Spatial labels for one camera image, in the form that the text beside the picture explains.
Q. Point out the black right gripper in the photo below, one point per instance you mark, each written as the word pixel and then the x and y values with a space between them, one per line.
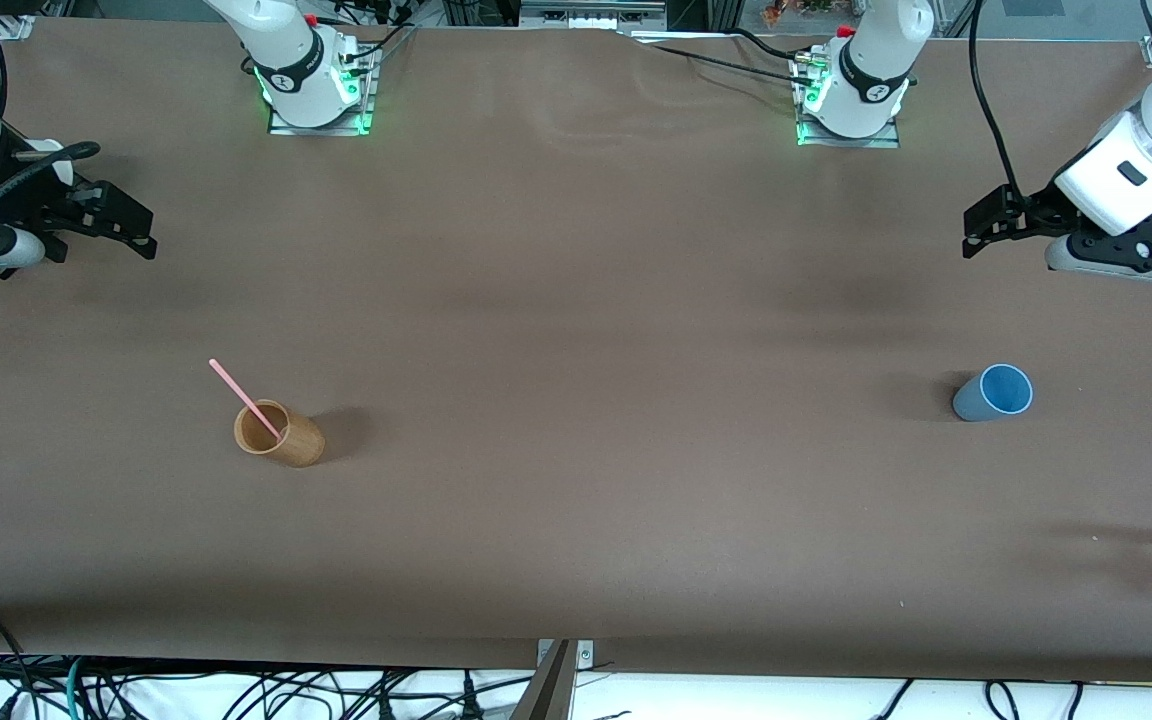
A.
pixel 48 206

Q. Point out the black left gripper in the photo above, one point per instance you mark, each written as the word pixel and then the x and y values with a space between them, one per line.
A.
pixel 1039 211

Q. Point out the blue cup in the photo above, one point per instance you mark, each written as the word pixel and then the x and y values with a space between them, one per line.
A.
pixel 976 402

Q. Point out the pink chopstick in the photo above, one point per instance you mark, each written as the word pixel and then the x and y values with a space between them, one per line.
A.
pixel 241 393

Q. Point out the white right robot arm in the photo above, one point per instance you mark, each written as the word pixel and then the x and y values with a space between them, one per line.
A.
pixel 296 50

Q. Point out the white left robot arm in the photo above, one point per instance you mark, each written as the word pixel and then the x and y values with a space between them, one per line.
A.
pixel 1096 190

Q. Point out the wooden cup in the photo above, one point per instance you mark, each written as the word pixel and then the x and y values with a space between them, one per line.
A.
pixel 301 445

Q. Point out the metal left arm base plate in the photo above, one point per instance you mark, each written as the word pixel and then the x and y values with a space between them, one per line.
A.
pixel 891 141

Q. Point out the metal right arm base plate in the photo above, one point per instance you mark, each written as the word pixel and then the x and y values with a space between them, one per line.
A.
pixel 286 128

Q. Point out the aluminium frame rail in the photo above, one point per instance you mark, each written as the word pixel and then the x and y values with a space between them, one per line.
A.
pixel 586 15

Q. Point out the metal table edge bracket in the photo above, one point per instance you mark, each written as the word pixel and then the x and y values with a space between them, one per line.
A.
pixel 584 655

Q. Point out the dark support post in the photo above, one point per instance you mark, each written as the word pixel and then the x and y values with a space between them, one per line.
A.
pixel 546 695

